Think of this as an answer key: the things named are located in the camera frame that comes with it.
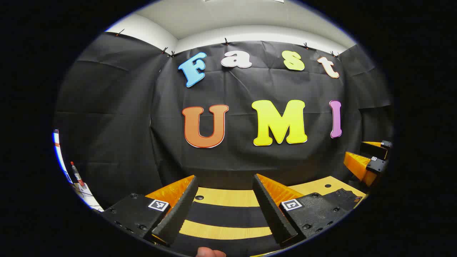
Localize black backdrop cloth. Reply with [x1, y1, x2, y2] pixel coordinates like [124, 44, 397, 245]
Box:
[54, 31, 393, 211]

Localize red-capped white bottle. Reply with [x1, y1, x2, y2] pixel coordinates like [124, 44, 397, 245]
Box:
[70, 161, 86, 189]

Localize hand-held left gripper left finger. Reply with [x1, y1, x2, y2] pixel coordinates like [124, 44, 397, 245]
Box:
[103, 174, 199, 248]

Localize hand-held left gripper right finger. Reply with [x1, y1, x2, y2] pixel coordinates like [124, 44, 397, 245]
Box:
[252, 173, 363, 247]

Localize white paper sheet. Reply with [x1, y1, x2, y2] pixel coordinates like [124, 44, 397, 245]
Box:
[73, 182, 104, 212]

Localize row of black backdrop clips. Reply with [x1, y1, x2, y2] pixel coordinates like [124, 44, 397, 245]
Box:
[114, 29, 340, 58]

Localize black denim jeans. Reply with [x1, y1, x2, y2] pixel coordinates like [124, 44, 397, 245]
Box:
[168, 205, 286, 257]

